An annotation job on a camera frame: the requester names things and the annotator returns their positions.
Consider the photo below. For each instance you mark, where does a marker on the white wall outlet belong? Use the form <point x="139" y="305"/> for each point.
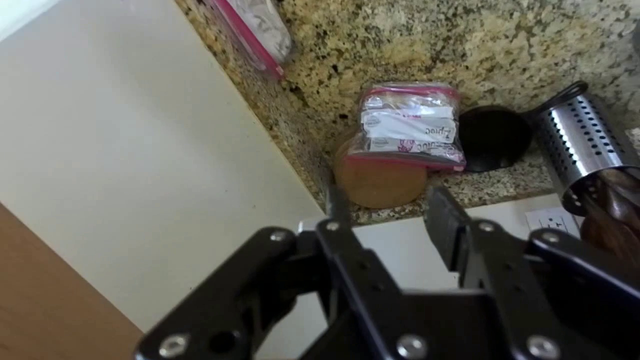
<point x="551" y="221"/>

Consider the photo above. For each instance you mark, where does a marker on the round wooden board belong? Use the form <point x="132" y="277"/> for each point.
<point x="381" y="182"/>

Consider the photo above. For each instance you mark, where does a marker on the zip bag with white packets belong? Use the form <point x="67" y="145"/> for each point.
<point x="411" y="126"/>

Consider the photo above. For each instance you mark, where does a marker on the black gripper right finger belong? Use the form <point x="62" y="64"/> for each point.
<point x="533" y="292"/>

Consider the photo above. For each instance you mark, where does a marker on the brown wooden spoon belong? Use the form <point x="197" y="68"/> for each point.
<point x="613" y="242"/>

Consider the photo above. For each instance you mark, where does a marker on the tall wooden cupboard door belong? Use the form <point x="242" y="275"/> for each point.
<point x="41" y="300"/>

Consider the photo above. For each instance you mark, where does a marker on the perforated steel utensil holder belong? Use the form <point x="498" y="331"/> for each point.
<point x="581" y="140"/>

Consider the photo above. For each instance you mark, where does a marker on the small black bowl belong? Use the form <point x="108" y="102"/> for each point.
<point x="493" y="140"/>

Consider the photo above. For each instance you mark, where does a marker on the zip bag with pink seal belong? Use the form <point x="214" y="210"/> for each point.
<point x="263" y="27"/>

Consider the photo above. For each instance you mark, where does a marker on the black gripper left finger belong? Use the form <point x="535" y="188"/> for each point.
<point x="267" y="286"/>

